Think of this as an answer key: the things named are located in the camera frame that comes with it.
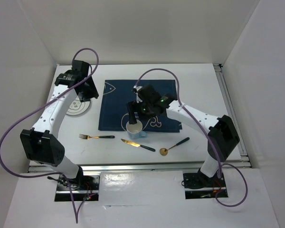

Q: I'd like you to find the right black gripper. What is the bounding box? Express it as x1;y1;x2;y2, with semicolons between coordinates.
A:
127;98;156;124

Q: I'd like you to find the blue fish placemat cloth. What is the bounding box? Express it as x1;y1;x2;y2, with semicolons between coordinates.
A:
97;79;183;133

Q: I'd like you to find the white and blue mug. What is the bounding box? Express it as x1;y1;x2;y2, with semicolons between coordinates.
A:
126;120;147;140

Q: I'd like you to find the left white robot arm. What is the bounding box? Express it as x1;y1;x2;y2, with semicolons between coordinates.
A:
20;67;99;190

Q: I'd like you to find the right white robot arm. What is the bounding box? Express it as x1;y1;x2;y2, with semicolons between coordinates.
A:
127;85;239;186

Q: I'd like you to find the white plate with rings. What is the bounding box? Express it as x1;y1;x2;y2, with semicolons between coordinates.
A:
66;96;92;116

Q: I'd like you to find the gold knife green handle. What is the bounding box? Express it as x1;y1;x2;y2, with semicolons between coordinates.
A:
121;139;156;152

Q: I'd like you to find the gold fork green handle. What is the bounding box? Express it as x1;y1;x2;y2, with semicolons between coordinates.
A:
79;134;115;140

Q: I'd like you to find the gold spoon green handle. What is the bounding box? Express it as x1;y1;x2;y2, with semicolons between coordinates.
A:
160;137;190;156

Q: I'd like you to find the aluminium front rail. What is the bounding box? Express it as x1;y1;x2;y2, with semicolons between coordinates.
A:
28;157;252;173

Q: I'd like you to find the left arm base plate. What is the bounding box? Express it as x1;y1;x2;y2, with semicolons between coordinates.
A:
54;174;100;202

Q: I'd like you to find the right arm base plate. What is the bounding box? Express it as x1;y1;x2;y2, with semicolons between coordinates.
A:
181;172;228;200

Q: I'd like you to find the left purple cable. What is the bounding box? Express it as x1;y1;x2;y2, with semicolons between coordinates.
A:
0;47;100;224

